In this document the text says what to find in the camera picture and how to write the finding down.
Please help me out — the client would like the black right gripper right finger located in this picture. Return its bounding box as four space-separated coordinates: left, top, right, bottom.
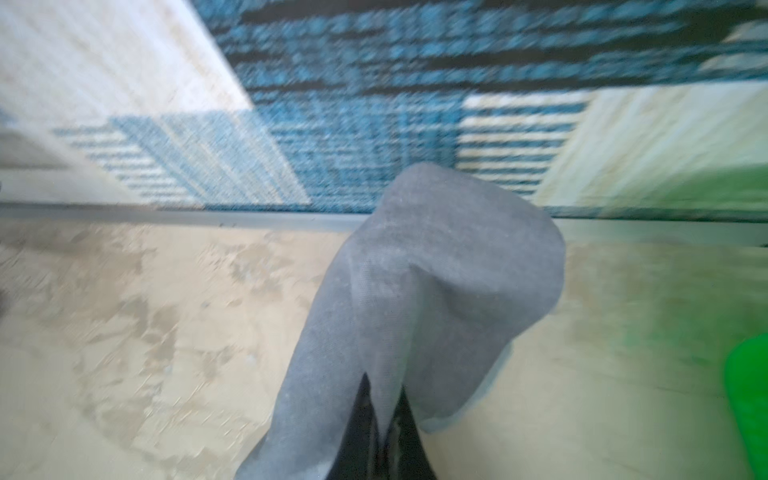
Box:
380 390 437 480

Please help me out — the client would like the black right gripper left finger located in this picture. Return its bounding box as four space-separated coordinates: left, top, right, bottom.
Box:
326 374 379 480

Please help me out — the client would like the grey long sleeve shirt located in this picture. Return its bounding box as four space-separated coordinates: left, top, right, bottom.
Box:
236 163 565 479

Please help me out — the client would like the green plastic basket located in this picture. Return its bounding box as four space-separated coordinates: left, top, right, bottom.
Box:
724 334 768 479

